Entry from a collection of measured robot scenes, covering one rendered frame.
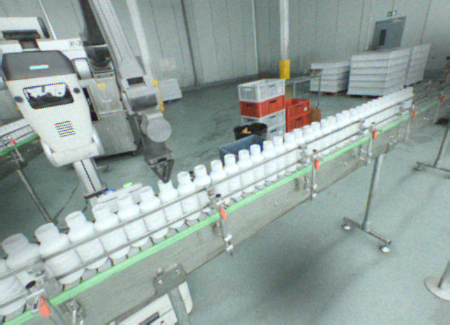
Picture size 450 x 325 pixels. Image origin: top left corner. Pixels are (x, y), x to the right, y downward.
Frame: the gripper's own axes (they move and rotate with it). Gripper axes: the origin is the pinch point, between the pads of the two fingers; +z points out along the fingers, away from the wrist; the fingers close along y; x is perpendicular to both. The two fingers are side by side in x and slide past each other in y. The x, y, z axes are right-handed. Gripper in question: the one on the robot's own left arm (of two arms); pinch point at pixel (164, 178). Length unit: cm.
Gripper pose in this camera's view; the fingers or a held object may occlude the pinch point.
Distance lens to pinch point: 68.5
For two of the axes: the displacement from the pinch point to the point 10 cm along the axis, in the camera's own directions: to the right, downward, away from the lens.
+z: 1.1, 9.0, 4.2
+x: -8.3, 3.2, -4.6
